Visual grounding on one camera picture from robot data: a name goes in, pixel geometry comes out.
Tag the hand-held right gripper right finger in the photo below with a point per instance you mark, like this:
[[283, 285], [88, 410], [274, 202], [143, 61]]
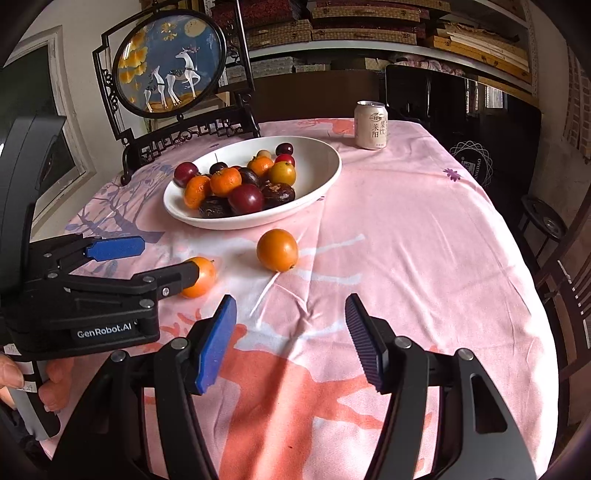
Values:
[[364, 341]]

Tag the stack of woven boxes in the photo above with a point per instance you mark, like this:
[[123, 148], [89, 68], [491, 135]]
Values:
[[323, 23]]

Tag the yellow orange smooth fruit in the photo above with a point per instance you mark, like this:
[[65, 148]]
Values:
[[282, 173]]

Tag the small red plum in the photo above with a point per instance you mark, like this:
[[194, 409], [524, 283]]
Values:
[[286, 159]]

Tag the dark brown passion fruit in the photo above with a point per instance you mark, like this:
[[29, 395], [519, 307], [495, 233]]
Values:
[[278, 193]]

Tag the small mandarin orange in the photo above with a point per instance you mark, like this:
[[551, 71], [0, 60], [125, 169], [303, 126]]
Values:
[[261, 165]]

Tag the pink floral tablecloth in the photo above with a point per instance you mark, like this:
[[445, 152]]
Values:
[[392, 230]]

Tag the dark wooden chair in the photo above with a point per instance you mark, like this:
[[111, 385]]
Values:
[[572, 314]]

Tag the round black stool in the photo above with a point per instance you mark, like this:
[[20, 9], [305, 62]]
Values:
[[545, 221]]

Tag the white oval plate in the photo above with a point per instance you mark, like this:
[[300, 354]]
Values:
[[314, 170]]

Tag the white framed window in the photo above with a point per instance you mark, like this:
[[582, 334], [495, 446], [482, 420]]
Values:
[[64, 157]]

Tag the wall shelf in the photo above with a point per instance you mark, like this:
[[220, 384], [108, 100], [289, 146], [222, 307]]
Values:
[[351, 50]]

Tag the pink floral cloth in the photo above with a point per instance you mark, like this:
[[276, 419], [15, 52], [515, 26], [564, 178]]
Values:
[[429, 64]]

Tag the tan longan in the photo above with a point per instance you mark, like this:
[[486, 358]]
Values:
[[263, 153]]

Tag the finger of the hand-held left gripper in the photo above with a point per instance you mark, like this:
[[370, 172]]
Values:
[[171, 279], [115, 248]]

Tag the dark cherry with stem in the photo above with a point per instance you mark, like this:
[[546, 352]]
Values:
[[218, 168]]

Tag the round deer embroidery screen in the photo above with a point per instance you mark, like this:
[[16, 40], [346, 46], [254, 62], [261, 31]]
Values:
[[166, 60]]

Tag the person's left hand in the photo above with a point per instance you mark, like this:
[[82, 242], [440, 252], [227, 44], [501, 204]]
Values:
[[55, 374]]

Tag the dark purple fruit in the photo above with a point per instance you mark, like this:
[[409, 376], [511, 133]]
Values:
[[248, 176]]

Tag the large mandarin orange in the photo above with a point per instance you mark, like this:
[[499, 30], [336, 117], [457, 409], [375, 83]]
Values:
[[226, 181]]

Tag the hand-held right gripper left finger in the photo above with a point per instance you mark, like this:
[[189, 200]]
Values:
[[214, 341]]

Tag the stack of wooden boards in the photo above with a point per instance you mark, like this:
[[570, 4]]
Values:
[[480, 46]]

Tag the black cabinet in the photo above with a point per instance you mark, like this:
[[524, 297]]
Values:
[[415, 92]]

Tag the dark purple mangosteen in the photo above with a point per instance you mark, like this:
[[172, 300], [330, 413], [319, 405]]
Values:
[[213, 207]]

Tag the dark red plum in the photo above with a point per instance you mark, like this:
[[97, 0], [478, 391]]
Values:
[[246, 198]]

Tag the dark plum on plate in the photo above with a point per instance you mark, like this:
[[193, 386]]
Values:
[[284, 149]]

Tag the pale beverage can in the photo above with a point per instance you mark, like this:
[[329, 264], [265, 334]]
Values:
[[371, 125]]

